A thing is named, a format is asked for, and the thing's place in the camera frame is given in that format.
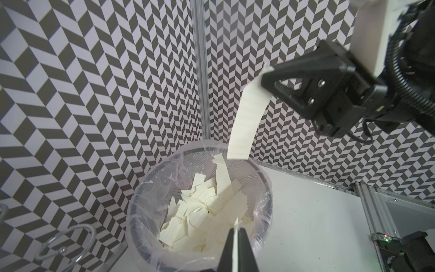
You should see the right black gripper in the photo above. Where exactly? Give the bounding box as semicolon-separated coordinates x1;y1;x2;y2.
261;40;418;138

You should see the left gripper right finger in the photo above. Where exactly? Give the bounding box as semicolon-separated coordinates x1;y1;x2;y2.
237;228;259;272

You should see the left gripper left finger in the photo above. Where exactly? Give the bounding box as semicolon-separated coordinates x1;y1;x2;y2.
217;228;234;272

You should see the white paper receipt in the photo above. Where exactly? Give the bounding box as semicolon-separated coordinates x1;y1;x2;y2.
227;66;274;160

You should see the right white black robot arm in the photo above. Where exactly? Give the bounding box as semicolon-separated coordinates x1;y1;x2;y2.
261;1;435;144

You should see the shredded paper pieces pile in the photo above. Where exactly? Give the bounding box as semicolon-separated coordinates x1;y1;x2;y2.
159;154;254;254

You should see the black mesh trash bin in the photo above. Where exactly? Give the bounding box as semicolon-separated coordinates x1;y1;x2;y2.
126;141;273;272

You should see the clear plastic bin liner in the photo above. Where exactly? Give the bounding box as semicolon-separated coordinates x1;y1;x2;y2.
126;140;273;272

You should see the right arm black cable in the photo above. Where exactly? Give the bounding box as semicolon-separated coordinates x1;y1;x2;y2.
353;6;435;143

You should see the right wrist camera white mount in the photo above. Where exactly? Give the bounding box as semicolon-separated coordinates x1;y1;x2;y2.
350;0;417;77

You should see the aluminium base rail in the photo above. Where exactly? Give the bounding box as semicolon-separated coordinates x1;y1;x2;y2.
352;182;435;272

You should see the pink top wire stand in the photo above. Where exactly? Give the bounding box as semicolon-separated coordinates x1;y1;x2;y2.
0;202;98;272

